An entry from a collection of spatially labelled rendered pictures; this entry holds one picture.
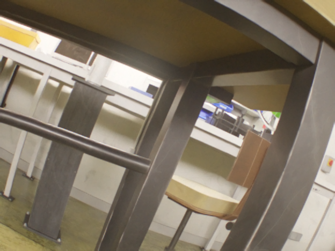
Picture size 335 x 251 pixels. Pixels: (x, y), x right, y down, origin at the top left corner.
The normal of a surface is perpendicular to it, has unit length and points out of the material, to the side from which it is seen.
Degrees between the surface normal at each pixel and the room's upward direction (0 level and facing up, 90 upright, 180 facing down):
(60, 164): 90
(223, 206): 90
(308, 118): 90
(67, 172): 90
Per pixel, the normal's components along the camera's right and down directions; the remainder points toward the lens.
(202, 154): 0.17, 0.05
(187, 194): -0.65, -0.29
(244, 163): 0.44, 0.17
